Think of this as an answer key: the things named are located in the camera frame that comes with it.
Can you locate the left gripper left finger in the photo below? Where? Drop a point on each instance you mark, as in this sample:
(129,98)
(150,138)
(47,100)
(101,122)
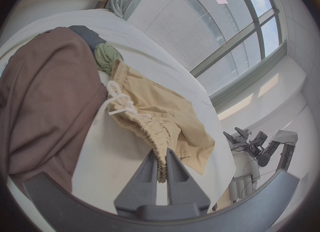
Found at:
(140,188)

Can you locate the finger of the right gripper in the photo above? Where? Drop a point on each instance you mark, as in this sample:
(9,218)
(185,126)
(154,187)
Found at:
(230,138)
(243,134)

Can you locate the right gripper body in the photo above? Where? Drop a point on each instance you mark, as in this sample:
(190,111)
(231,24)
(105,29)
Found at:
(241,144)

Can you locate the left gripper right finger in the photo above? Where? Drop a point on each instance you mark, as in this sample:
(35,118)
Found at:
(182,188)

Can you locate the tan shorts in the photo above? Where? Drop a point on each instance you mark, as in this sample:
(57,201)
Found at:
(162,106)

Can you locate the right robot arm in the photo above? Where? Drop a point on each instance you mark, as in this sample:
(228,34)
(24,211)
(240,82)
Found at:
(285,138)

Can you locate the bed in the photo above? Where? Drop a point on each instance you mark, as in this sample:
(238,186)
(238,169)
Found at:
(155,58)

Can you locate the window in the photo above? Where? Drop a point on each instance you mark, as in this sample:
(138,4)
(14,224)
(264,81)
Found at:
(200,25)

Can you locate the green garment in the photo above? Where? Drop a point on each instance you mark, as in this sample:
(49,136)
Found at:
(106,57)

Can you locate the brown garment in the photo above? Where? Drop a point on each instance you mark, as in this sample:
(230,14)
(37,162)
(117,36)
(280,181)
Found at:
(45,88)

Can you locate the black garment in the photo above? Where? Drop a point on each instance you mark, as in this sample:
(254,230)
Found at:
(87,34)

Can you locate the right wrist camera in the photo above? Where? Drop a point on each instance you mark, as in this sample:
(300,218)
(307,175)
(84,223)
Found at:
(260,136)

